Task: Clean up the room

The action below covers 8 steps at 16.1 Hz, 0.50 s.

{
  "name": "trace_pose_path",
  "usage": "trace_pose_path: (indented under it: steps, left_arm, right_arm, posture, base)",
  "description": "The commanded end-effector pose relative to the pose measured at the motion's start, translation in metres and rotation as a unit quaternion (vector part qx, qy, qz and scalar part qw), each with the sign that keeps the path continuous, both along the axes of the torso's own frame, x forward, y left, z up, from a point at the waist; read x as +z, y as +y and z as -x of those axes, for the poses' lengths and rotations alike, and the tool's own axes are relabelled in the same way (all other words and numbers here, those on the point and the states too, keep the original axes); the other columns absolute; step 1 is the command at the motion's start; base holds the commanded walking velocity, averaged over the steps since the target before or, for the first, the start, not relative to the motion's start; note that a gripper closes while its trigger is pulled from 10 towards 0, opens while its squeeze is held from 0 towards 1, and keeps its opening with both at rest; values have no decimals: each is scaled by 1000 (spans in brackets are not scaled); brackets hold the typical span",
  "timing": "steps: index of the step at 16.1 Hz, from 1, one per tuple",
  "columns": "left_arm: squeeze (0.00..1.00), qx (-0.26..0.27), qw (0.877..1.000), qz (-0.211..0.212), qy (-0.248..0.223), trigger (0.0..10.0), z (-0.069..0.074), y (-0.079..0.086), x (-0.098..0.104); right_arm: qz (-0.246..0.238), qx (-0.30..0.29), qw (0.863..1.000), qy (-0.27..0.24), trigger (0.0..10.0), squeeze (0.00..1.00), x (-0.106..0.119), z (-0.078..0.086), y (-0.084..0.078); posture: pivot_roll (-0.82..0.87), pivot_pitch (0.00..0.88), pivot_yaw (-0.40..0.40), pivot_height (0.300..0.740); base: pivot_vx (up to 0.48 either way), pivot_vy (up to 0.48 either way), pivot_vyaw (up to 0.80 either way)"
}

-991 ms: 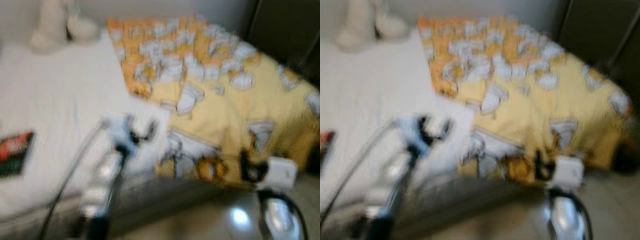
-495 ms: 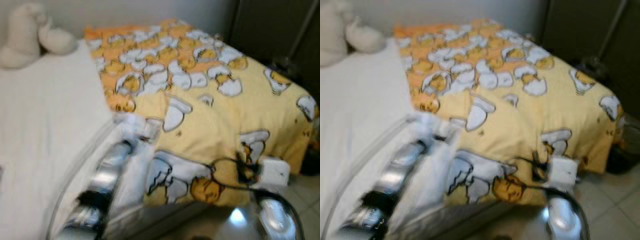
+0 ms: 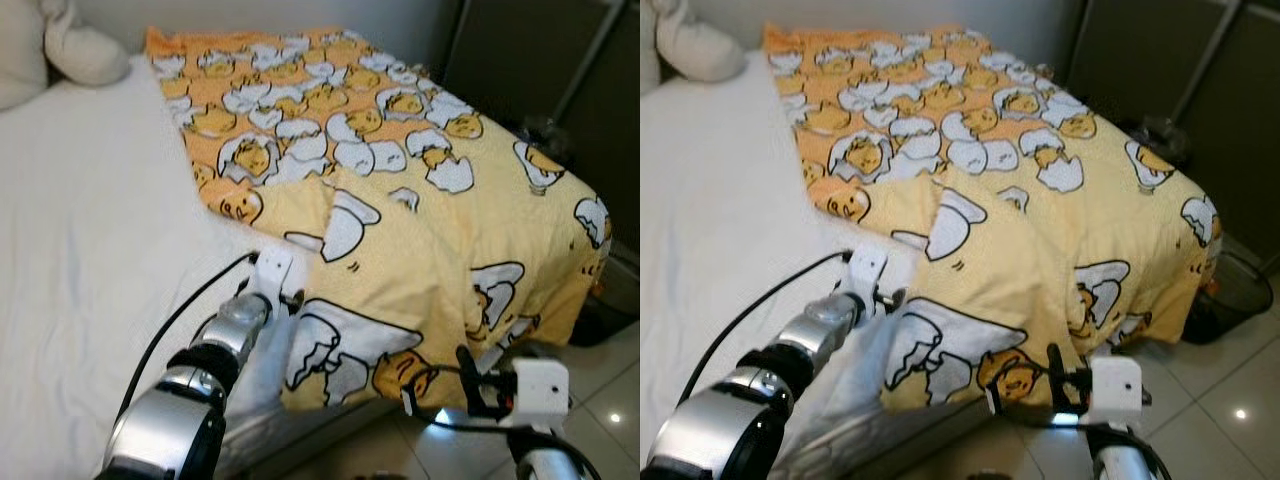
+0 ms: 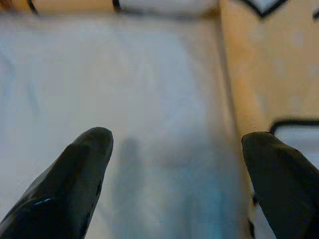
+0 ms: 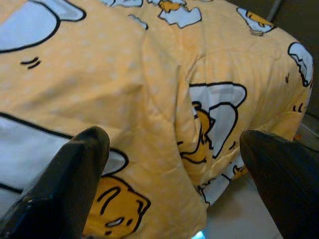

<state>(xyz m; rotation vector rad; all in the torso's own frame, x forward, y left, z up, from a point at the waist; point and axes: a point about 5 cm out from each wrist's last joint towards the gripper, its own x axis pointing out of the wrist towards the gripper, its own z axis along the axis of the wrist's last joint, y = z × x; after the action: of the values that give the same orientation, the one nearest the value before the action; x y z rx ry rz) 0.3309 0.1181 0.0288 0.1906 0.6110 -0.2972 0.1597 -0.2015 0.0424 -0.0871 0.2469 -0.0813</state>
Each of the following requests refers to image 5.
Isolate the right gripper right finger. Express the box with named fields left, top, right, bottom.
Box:
left=239, top=129, right=319, bottom=239

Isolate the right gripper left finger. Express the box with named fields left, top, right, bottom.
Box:
left=0, top=125, right=111, bottom=239

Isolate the yellow cartoon print blanket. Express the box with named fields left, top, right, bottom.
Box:
left=0, top=0, right=314, bottom=239

